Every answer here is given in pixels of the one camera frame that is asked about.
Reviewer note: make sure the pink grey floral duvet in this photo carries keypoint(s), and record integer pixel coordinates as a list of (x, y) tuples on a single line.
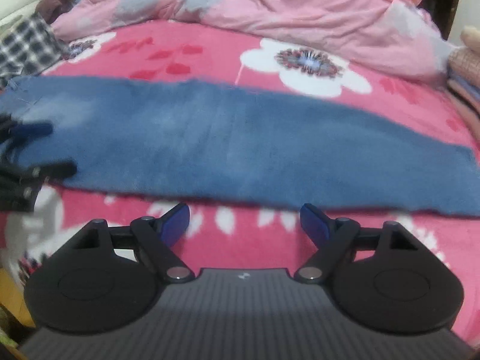
[(300, 7)]

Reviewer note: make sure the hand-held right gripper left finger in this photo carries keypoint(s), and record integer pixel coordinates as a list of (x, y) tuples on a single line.
[(176, 223)]

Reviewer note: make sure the blue denim jeans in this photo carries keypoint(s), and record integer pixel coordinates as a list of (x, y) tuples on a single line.
[(243, 138)]

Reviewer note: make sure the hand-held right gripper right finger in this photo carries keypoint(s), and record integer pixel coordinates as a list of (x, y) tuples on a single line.
[(313, 225)]

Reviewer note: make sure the black white plaid shirt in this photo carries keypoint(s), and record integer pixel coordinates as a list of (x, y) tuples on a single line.
[(26, 45)]

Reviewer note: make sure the dark wooden door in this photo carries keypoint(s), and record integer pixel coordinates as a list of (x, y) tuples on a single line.
[(446, 0)]

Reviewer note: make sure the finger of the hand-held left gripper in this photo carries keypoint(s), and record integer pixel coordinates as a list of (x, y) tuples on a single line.
[(56, 170), (32, 129)]

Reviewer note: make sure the stack of folded clothes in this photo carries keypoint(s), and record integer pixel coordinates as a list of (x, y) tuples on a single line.
[(465, 67)]

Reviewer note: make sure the pink floral bed sheet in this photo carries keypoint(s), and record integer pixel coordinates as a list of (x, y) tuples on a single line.
[(210, 47)]

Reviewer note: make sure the light blue cloth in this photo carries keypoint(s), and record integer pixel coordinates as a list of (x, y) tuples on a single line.
[(80, 0)]

